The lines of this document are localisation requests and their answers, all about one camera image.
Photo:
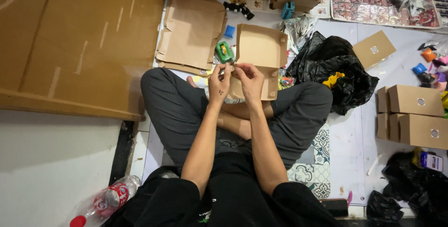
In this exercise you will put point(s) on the person's left hand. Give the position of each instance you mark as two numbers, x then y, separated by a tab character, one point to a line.
218	88

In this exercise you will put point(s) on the person's right hand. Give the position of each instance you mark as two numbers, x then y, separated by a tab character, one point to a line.
252	86

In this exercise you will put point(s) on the kraft cardboard box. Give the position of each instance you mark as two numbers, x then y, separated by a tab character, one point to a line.
260	46

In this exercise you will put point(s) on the yellow sticker sheet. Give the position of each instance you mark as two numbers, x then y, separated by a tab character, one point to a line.
202	78

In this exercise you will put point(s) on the person's bare foot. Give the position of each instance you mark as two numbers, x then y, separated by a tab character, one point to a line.
191	81

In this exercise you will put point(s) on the colourful toy packets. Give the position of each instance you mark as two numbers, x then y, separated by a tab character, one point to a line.
285	80

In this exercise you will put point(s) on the green tape dispenser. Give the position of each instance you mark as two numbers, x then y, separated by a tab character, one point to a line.
223	52

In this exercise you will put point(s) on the person's bare shin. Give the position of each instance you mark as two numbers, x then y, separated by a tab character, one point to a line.
238	123

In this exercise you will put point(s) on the person's grey trousers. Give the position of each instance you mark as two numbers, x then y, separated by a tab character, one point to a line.
168	111

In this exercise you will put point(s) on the small blue toy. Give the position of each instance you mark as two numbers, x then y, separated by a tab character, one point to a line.
229	31

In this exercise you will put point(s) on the pile of flat cardboard blanks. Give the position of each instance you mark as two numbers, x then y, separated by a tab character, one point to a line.
190	32

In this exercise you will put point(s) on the clear plastic bags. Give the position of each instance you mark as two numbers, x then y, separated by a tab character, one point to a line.
298	31

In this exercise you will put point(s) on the black and white toy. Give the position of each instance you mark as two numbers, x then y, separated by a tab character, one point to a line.
239	8

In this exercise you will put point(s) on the yellow toy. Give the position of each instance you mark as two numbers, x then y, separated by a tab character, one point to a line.
333	79

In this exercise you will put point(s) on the large black plastic bag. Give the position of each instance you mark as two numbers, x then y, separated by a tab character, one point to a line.
332	69

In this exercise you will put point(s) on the small blue plastic basket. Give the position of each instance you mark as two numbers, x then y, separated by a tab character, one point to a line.
287	10

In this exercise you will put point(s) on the patterned floor mat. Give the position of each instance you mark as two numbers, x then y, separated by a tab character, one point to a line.
313	171

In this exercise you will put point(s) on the person's black shirt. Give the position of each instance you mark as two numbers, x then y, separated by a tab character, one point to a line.
231	199

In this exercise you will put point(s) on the sheet of red packets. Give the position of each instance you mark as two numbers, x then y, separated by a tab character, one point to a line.
367	1

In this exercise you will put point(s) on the white stick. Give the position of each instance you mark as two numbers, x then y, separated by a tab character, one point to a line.
373	164

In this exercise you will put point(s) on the black phone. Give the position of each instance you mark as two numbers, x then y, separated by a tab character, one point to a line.
334	207

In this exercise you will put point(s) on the large brown wooden board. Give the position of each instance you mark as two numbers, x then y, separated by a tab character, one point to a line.
77	41

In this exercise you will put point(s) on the plastic bottle with red label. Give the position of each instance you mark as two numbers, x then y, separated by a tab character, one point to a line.
105	201

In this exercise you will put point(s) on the small black plastic bag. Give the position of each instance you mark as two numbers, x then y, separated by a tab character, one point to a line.
383	208

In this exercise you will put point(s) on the heap of colourful toys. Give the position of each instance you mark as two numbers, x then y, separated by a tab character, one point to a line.
433	66

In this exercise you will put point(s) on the yellow and blue packet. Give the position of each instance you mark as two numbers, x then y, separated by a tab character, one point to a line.
428	160

